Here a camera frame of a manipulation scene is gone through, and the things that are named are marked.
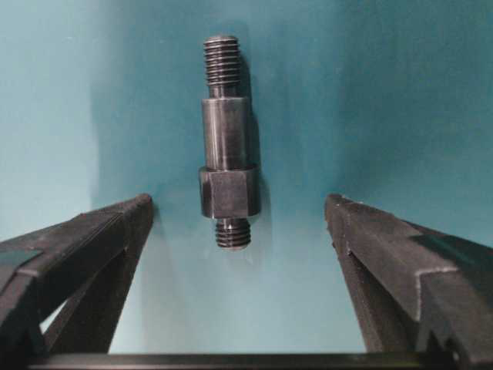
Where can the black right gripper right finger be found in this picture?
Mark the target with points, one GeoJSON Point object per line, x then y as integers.
{"type": "Point", "coordinates": [413, 288]}

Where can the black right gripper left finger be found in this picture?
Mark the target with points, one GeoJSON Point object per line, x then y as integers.
{"type": "Point", "coordinates": [63, 287]}

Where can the dark steel threaded shaft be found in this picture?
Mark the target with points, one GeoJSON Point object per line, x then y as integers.
{"type": "Point", "coordinates": [229, 181]}

